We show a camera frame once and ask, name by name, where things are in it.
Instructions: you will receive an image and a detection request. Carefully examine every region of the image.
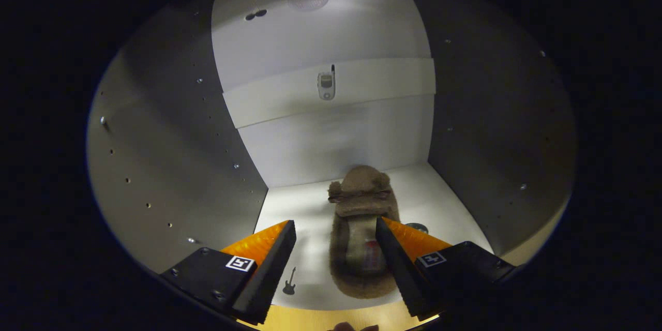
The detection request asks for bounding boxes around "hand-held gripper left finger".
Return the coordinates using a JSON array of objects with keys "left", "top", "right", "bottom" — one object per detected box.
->
[{"left": 159, "top": 220, "right": 297, "bottom": 325}]

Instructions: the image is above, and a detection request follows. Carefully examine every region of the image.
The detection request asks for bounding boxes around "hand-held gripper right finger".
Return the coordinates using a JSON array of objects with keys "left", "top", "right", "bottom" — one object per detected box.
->
[{"left": 375, "top": 217, "right": 517, "bottom": 320}]

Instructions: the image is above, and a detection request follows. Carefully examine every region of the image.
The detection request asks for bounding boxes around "brown fuzzy slipper shoe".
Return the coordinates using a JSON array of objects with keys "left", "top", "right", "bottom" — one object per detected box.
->
[{"left": 327, "top": 165, "right": 401, "bottom": 299}]

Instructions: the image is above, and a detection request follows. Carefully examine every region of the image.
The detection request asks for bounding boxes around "grey shoe cabinet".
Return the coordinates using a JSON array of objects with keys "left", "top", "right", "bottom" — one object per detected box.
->
[{"left": 85, "top": 0, "right": 577, "bottom": 316}]

